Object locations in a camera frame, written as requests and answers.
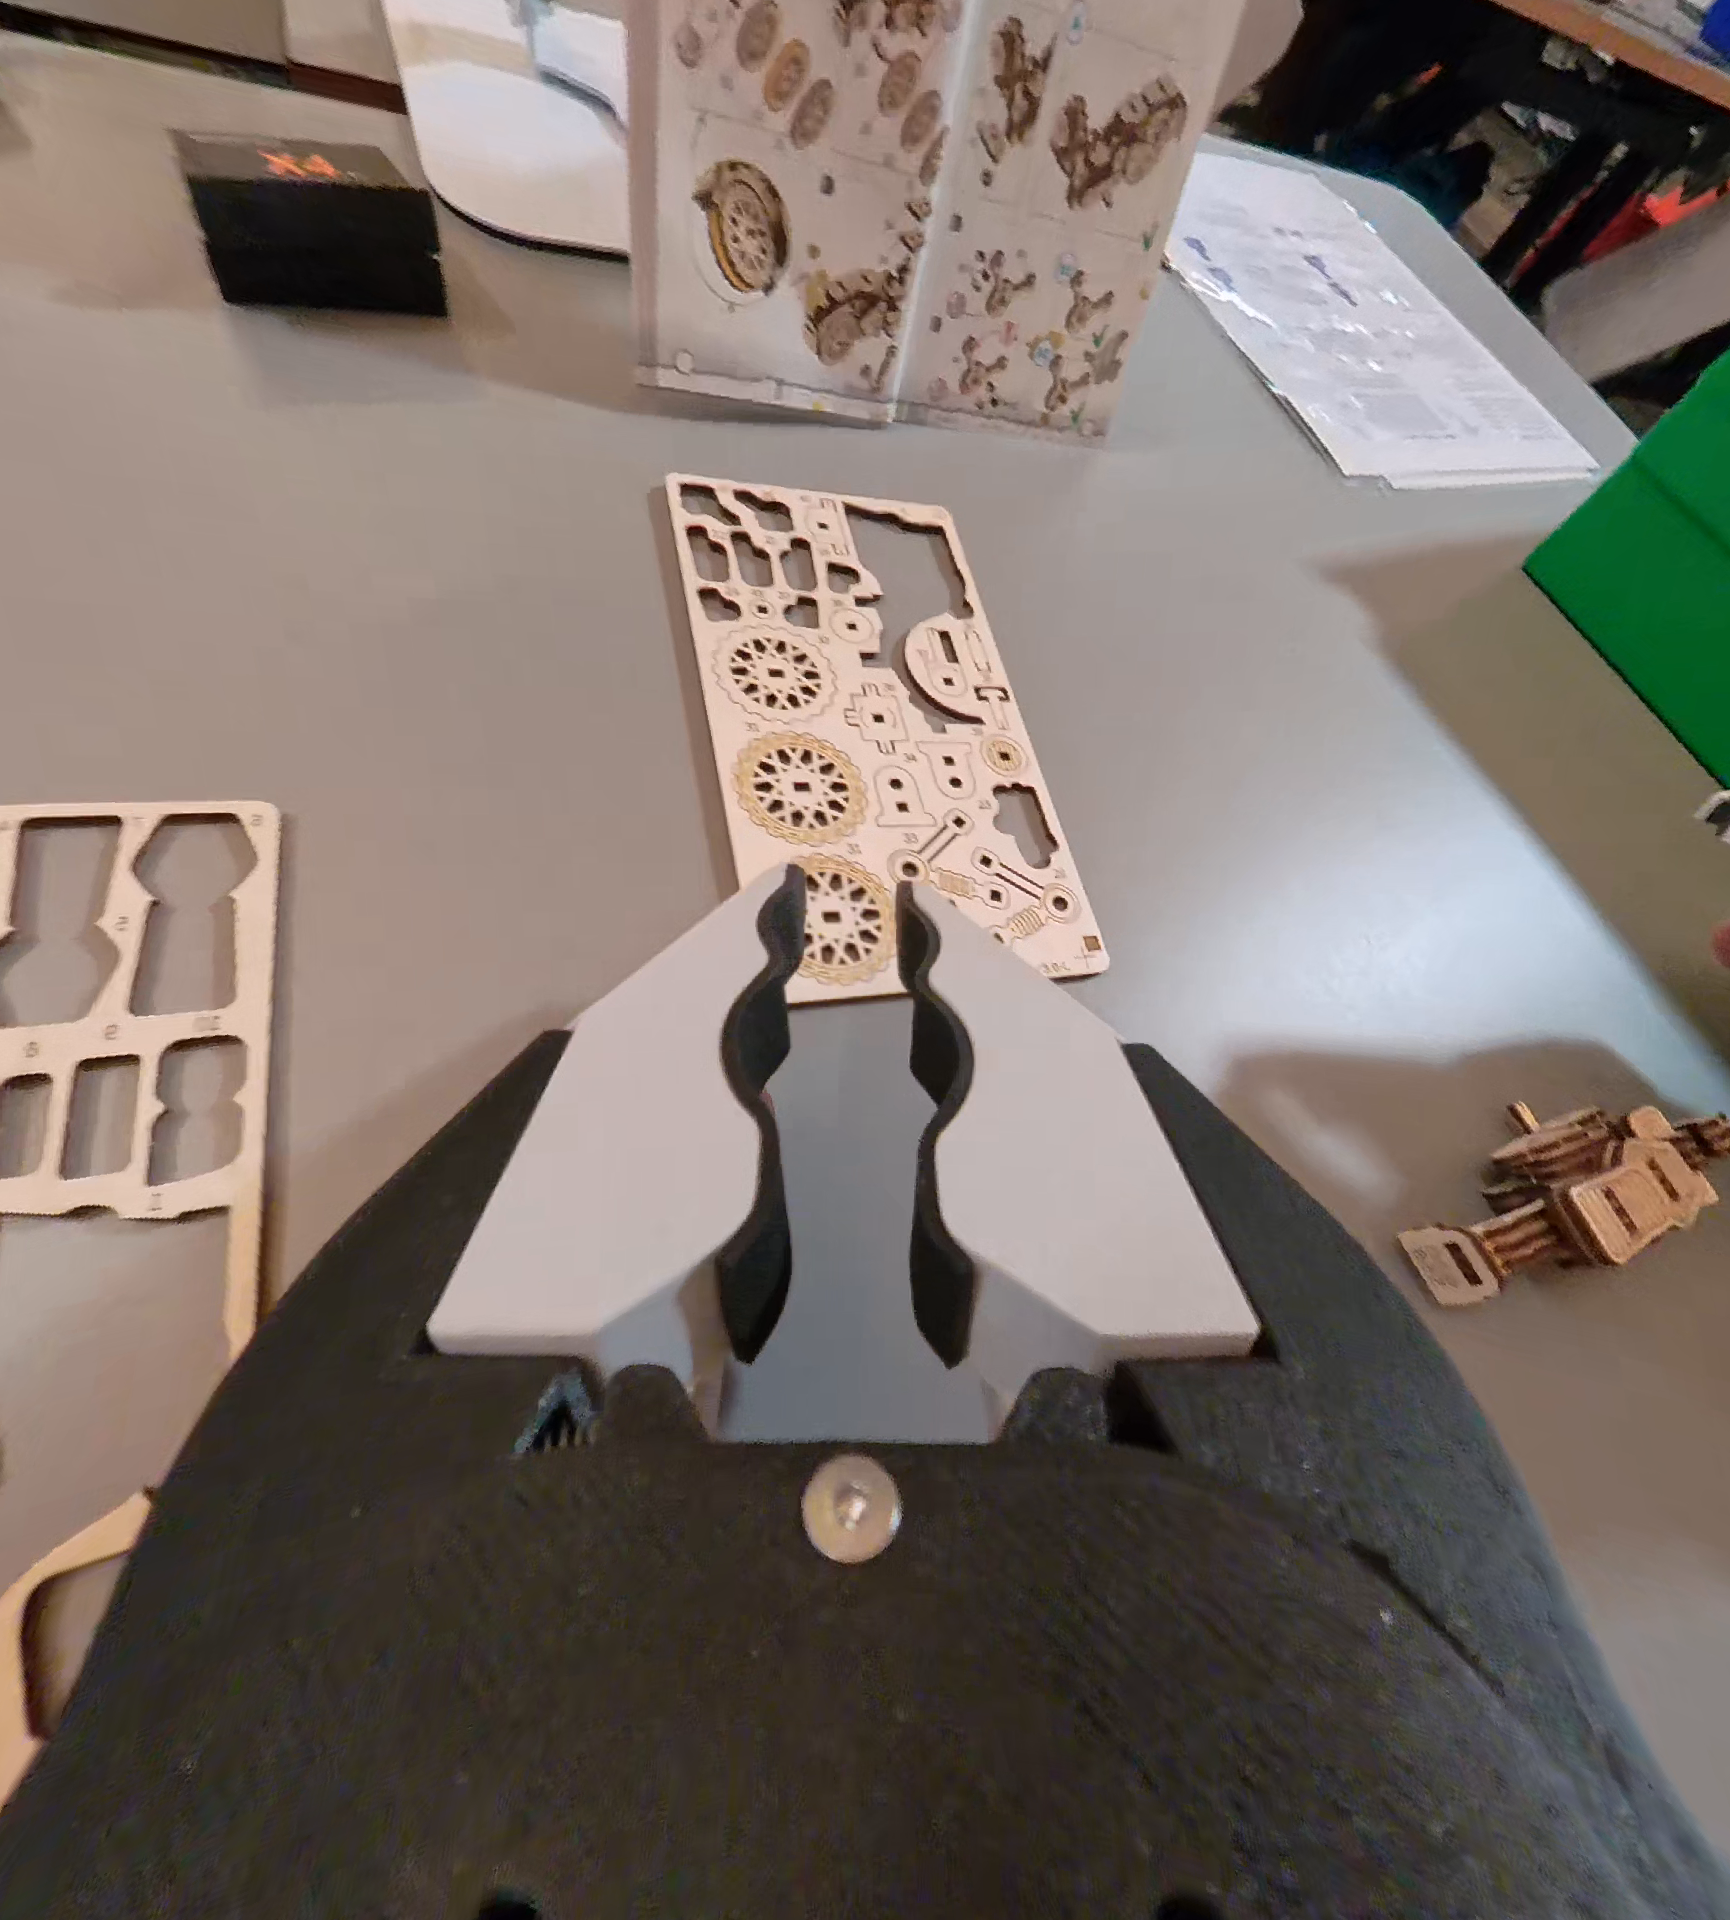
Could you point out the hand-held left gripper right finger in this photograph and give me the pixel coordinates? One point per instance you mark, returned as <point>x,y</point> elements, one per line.
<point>1090,1199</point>

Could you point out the background wooden table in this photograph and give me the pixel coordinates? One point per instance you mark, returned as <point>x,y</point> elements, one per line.
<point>1674,76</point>

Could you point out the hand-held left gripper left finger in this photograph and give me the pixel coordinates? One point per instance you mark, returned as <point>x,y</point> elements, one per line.
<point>609,1184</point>

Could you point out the printed paper sheets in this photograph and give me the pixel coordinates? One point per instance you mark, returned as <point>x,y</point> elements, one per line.
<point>1377,344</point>

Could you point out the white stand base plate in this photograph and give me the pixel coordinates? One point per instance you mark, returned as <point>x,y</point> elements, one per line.
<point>505,164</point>

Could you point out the grey cardboard box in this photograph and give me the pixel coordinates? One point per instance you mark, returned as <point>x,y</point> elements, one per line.
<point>1654,285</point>

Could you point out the grey desk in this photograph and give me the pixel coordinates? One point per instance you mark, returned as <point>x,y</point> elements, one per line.
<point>357,599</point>

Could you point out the instruction booklet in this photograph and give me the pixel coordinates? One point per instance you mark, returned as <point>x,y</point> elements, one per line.
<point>941,344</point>

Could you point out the black box with orange stripe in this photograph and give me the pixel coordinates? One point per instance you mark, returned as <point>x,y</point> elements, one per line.
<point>311,240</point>

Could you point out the wooden puzzle sheet with gears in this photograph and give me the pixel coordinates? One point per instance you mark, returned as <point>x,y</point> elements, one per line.
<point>941,773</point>

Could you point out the green plastic bin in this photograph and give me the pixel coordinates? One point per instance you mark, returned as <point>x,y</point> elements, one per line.
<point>1674,599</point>

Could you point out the small wooden model assembly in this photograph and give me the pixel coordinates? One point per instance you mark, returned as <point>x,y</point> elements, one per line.
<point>1615,1215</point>

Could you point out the wooden sheet with large cutouts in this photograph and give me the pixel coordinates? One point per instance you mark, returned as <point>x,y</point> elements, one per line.
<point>54,1036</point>

